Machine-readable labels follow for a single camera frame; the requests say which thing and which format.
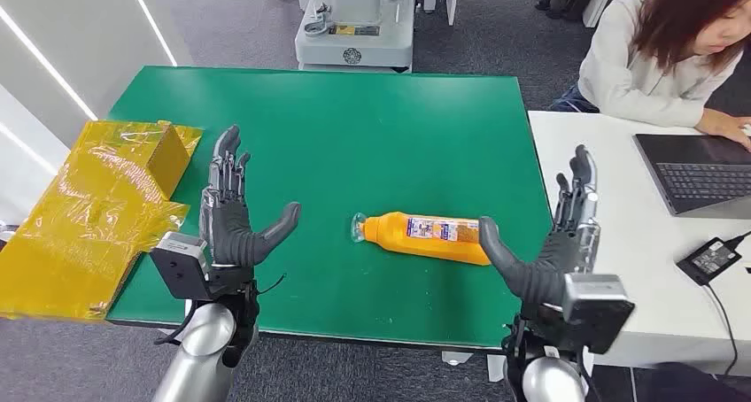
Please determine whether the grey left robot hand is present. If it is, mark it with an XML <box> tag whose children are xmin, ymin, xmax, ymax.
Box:
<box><xmin>199</xmin><ymin>124</ymin><xmax>302</xmax><ymax>268</ymax></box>

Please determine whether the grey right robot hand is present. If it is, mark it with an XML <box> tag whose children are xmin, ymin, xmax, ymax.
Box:
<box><xmin>477</xmin><ymin>145</ymin><xmax>600</xmax><ymax>306</ymax></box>

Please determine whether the orange plastic bottle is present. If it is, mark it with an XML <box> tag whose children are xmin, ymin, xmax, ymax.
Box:
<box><xmin>351</xmin><ymin>211</ymin><xmax>495</xmax><ymax>267</ymax></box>

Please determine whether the yellow taped cardboard box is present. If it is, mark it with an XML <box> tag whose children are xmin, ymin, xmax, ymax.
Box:
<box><xmin>0</xmin><ymin>119</ymin><xmax>205</xmax><ymax>322</ymax></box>

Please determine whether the black power adapter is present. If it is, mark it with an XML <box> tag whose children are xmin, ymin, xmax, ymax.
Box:
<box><xmin>676</xmin><ymin>236</ymin><xmax>744</xmax><ymax>287</ymax></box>

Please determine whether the dark grey laptop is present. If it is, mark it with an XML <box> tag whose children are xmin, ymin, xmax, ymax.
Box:
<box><xmin>634</xmin><ymin>133</ymin><xmax>751</xmax><ymax>220</ymax></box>

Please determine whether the person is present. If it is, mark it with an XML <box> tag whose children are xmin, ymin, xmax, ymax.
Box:
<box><xmin>550</xmin><ymin>0</ymin><xmax>751</xmax><ymax>151</ymax></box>

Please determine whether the white machine base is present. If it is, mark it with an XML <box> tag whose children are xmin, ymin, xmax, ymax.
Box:
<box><xmin>294</xmin><ymin>0</ymin><xmax>416</xmax><ymax>73</ymax></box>

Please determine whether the person's hand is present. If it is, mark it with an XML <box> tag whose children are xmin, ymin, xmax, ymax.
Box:
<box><xmin>696</xmin><ymin>106</ymin><xmax>751</xmax><ymax>151</ymax></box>

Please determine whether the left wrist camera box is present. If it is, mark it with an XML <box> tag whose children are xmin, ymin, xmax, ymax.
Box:
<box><xmin>151</xmin><ymin>231</ymin><xmax>213</xmax><ymax>301</ymax></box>

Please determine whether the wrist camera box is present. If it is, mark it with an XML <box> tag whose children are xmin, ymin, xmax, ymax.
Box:
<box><xmin>561</xmin><ymin>273</ymin><xmax>637</xmax><ymax>355</ymax></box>
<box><xmin>151</xmin><ymin>231</ymin><xmax>213</xmax><ymax>301</ymax></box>

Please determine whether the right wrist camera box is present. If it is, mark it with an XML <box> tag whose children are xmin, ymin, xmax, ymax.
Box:
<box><xmin>561</xmin><ymin>273</ymin><xmax>637</xmax><ymax>355</ymax></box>

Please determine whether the black adapter cable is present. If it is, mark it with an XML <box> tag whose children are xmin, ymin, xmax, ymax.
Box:
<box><xmin>702</xmin><ymin>230</ymin><xmax>751</xmax><ymax>384</ymax></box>

